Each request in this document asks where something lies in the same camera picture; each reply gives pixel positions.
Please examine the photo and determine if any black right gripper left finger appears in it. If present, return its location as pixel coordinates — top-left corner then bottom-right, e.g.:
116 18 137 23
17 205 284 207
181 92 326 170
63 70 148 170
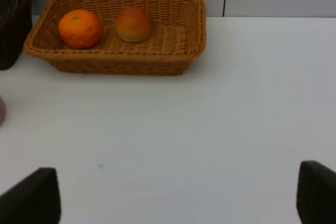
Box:
1 167 61 224

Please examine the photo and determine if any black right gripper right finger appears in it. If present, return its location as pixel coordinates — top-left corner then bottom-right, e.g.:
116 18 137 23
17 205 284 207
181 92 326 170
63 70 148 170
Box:
296 161 335 224

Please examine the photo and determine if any translucent purple plastic cup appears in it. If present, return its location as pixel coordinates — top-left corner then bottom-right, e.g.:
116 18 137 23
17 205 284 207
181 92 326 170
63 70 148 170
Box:
0 97 6 125

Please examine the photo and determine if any orange mandarin fruit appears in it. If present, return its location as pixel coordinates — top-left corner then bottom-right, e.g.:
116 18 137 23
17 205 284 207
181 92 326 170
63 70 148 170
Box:
58 9 103 49

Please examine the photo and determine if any red yellow peach fruit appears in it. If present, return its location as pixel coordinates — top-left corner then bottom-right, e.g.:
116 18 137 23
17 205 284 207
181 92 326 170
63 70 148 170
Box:
115 6 152 42

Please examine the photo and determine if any dark brown wicker basket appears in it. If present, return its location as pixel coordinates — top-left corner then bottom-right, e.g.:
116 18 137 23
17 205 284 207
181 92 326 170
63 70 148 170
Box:
1 0 33 70

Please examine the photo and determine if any light orange wicker basket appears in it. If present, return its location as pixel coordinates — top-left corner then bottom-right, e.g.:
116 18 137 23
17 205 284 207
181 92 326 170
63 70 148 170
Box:
24 0 206 76

